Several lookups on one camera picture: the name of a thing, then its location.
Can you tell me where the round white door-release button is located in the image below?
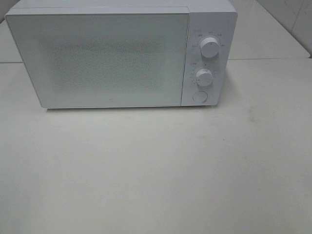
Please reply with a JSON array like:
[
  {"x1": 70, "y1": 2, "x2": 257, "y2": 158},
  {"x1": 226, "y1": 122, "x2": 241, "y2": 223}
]
[{"x1": 193, "y1": 91, "x2": 208, "y2": 103}]

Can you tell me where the white timer knob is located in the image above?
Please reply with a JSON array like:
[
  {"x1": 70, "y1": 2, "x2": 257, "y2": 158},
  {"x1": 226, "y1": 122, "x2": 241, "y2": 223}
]
[{"x1": 195, "y1": 69, "x2": 214, "y2": 87}]

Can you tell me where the white microwave door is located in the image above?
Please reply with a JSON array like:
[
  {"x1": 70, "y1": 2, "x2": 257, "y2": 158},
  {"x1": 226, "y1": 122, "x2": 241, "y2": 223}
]
[{"x1": 7, "y1": 14, "x2": 189, "y2": 108}]

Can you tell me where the white upper power knob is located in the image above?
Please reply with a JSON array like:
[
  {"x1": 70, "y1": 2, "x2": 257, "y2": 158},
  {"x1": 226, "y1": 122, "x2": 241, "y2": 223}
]
[{"x1": 199, "y1": 36, "x2": 220, "y2": 58}]

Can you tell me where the white microwave oven body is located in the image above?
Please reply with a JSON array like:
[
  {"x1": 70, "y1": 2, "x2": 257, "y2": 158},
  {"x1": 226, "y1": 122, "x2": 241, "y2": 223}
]
[{"x1": 5, "y1": 0, "x2": 238, "y2": 108}]

